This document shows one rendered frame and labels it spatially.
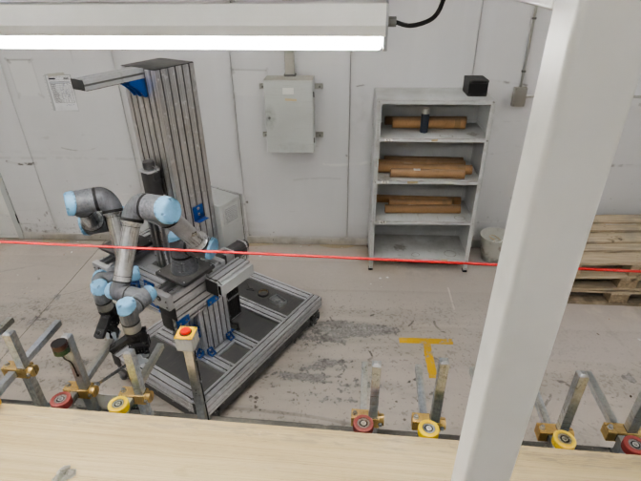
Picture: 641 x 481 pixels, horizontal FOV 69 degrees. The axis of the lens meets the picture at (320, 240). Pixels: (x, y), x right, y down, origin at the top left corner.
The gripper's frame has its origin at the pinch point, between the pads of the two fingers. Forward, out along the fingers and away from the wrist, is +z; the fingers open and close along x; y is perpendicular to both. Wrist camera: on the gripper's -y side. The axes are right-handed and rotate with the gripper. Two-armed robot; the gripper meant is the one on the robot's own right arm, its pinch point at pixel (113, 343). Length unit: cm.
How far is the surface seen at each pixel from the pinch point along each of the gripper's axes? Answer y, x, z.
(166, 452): -62, -53, -7
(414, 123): 224, -159, -48
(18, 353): -33.1, 19.2, -23.0
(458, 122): 225, -195, -49
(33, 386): -33.1, 19.2, -3.2
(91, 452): -64, -26, -7
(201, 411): -33, -56, 4
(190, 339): -35, -58, -39
